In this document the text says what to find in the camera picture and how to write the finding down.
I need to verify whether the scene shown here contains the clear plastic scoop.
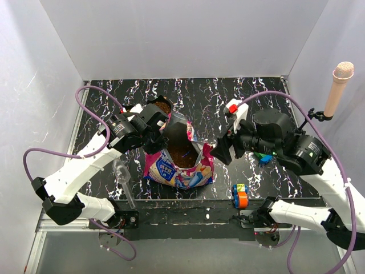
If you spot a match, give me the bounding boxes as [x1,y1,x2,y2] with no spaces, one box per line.
[112,158,136,209]

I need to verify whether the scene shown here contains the black left pet bowl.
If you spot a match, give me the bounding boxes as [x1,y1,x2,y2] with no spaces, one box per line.
[120,105,134,113]

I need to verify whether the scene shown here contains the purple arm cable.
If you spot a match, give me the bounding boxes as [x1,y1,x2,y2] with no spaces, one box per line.
[238,90,358,274]
[22,85,137,261]

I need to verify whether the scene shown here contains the green blue toy blocks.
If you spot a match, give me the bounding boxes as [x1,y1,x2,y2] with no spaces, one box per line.
[254,152,273,166]

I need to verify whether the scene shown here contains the aluminium frame rail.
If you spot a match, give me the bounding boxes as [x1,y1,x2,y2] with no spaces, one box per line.
[24,207,357,274]

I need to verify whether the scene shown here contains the black pet bowl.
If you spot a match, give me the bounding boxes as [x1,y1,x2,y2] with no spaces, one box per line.
[120,105,134,113]
[147,95,172,115]

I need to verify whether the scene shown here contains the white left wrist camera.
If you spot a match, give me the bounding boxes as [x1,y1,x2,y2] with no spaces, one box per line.
[120,104,143,114]

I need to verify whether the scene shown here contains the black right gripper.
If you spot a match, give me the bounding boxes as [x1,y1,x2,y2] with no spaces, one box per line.
[208,112,279,166]

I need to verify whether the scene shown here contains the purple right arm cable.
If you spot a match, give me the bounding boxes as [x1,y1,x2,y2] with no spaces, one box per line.
[238,90,358,274]

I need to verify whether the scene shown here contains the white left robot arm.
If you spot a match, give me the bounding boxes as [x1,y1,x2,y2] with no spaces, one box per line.
[31,104,168,228]

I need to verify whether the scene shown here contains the blue orange toy car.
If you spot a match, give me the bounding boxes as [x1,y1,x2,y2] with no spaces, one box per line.
[232,183,249,208]

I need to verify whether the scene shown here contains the black right pet bowl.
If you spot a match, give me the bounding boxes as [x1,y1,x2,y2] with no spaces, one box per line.
[147,95,172,115]

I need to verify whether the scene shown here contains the black microphone clamp stand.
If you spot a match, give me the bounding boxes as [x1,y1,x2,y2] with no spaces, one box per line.
[297,108,333,134]

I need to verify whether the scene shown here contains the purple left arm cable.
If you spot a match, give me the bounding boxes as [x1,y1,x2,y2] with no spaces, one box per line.
[22,85,137,261]

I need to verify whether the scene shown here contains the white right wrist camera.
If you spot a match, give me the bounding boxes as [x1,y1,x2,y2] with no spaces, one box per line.
[224,99,249,139]

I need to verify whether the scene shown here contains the pink pet food bag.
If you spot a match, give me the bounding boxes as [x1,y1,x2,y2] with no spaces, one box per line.
[144,111,214,190]

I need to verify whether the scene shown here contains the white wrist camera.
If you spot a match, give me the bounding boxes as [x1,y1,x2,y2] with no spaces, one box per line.
[224,99,249,139]
[120,104,143,114]

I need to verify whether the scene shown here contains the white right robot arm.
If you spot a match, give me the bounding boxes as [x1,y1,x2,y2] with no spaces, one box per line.
[211,106,352,249]

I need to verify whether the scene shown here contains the pink microphone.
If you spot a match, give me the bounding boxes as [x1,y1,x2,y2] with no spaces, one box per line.
[323,61,354,118]

